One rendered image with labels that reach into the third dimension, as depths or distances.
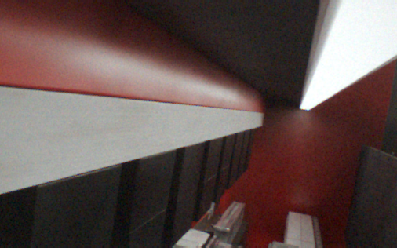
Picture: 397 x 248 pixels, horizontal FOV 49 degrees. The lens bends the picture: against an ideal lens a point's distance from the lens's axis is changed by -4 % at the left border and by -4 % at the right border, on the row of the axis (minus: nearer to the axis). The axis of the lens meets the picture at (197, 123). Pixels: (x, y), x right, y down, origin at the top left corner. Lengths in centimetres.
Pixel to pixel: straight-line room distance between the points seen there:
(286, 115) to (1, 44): 196
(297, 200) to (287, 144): 27
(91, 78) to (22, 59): 9
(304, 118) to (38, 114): 192
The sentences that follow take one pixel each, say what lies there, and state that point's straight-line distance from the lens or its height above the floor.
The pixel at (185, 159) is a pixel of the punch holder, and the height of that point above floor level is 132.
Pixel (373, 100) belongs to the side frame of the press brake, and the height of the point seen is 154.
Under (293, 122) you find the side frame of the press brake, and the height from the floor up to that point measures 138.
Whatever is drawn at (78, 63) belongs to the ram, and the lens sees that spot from 33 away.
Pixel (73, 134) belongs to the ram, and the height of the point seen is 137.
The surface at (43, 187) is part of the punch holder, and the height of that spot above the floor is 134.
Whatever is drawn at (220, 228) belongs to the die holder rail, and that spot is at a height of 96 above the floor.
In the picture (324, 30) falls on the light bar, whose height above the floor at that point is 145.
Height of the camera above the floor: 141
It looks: 3 degrees down
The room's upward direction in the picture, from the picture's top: 9 degrees clockwise
